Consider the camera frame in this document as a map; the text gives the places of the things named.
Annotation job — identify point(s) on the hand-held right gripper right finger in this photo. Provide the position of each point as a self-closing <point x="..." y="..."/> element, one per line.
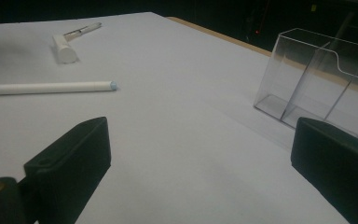
<point x="338" y="168"/>

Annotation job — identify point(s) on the clear slim pen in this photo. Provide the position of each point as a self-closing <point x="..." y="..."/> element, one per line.
<point x="85" y="29"/>

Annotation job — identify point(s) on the clear acrylic organizer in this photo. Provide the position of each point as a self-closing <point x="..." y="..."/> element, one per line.
<point x="310" y="81"/>

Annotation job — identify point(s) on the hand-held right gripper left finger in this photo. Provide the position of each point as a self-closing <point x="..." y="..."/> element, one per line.
<point x="71" y="161"/>

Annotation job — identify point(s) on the white marker pen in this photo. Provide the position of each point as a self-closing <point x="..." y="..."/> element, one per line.
<point x="52" y="88"/>

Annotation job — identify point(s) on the white table sheet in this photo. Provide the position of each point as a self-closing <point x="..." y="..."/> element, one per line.
<point x="183" y="124"/>

